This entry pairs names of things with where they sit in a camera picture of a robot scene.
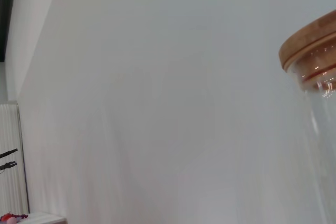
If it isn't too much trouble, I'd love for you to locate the red purple decorative cluster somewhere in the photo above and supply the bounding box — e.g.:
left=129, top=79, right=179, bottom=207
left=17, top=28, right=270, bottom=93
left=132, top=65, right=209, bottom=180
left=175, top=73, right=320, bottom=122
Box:
left=0, top=211, right=29, bottom=222

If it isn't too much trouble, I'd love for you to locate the wooden jar lid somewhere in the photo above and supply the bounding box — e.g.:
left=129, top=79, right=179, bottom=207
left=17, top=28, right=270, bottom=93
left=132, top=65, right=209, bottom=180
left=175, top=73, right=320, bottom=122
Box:
left=279, top=9, right=336, bottom=91

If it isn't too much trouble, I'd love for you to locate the white side table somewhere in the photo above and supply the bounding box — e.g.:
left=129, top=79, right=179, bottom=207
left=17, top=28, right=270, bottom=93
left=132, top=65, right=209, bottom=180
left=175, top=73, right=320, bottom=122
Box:
left=0, top=211, right=67, bottom=224

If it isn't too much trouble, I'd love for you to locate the glass water dispenser jar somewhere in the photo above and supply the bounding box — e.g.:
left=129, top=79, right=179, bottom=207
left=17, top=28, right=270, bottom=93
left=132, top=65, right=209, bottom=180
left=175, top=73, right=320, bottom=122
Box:
left=283, top=31, right=336, bottom=224

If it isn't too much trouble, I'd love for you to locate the black rod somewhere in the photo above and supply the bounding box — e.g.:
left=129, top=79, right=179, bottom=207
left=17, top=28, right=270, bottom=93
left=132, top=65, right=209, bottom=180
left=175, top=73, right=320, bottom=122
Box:
left=0, top=161, right=18, bottom=172
left=0, top=148, right=18, bottom=159

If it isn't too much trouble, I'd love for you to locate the dark window panel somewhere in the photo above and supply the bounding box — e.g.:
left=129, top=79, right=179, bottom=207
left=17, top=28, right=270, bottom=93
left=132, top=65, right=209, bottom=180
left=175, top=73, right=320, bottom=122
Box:
left=0, top=0, right=18, bottom=62

